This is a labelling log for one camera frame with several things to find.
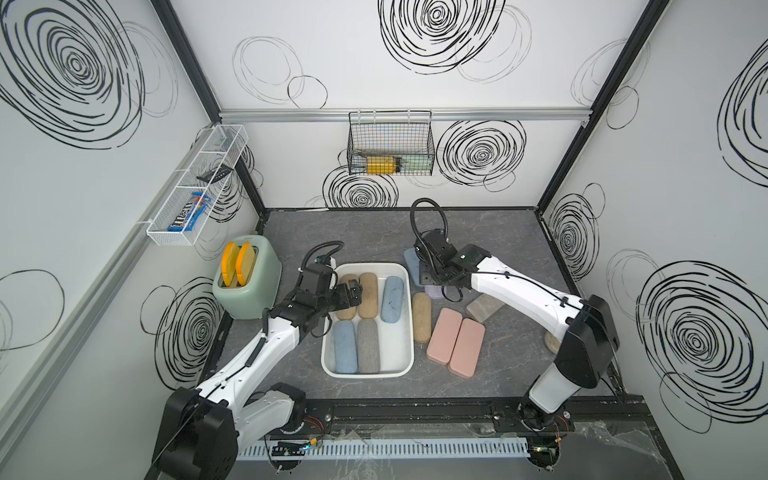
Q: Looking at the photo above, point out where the tan glasses case front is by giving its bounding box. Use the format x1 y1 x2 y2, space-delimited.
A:
358 272 379 319

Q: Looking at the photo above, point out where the tan glasses case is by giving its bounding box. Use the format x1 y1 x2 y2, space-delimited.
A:
335 274 359 321
411 292 432 344
358 272 379 319

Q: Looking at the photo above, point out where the purple glasses case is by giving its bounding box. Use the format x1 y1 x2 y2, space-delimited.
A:
424 285 446 300

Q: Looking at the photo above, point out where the blue glasses case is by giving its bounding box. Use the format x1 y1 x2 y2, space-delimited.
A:
332 320 358 375
403 248 422 288
380 276 405 324

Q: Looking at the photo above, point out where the grey fabric glasses case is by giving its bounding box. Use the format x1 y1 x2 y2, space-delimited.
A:
357 319 380 374

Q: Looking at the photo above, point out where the blue glasses case front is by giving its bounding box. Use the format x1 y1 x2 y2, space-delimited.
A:
380 276 405 324

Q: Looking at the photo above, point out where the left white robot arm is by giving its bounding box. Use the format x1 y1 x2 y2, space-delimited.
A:
146 263 364 479

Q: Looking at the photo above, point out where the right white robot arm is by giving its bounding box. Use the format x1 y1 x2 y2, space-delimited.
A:
415 229 619 431

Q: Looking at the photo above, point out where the grey marble glasses case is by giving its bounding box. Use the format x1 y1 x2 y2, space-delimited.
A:
466 294 505 324

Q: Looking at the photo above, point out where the white plastic storage tray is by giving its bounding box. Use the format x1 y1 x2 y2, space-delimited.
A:
321 263 415 380

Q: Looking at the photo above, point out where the pink glasses case left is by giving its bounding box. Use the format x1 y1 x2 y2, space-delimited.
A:
426 308 463 365

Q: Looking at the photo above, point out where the pink glasses case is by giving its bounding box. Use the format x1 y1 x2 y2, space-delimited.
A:
448 318 486 379
426 308 463 365

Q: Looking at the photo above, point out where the pink glasses case right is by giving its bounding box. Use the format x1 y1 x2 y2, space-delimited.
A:
448 318 486 379

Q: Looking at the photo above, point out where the mint green toaster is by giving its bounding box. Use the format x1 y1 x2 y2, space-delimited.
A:
213 235 282 321

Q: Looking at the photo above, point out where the right yellow toast slice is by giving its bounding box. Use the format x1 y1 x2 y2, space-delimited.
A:
236 242 257 286

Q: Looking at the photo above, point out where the yellow toast slice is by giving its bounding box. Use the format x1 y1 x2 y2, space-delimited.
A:
236 242 257 286
220 242 240 288

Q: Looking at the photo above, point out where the green item in basket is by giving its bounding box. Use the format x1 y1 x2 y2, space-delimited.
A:
397 154 433 176

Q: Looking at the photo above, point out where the left yellow toast slice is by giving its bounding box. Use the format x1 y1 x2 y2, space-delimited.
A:
220 242 240 288

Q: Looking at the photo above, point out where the yellow box in basket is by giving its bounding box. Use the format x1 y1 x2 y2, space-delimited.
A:
365 156 399 175

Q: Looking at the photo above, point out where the blue candy packet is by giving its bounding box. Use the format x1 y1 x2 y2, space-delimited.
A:
167 192 210 232

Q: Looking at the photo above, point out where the black remote control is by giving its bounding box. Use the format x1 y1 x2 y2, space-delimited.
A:
196 165 233 185

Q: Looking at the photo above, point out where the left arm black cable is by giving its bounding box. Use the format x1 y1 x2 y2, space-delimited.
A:
298 240 346 277

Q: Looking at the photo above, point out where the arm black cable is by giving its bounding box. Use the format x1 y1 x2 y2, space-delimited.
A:
409 197 450 265
298 240 346 277

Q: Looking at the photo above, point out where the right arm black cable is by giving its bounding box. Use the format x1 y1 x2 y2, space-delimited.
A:
409 197 450 265

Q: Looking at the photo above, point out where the black wire wall basket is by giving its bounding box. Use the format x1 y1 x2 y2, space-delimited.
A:
346 109 436 176

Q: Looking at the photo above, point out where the white wire wall shelf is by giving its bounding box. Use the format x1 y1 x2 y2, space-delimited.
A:
146 123 248 247

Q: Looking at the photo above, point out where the grey slotted cable duct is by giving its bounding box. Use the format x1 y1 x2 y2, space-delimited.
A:
237 437 530 461

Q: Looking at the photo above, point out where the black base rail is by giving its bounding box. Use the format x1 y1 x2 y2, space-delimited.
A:
266 395 660 456

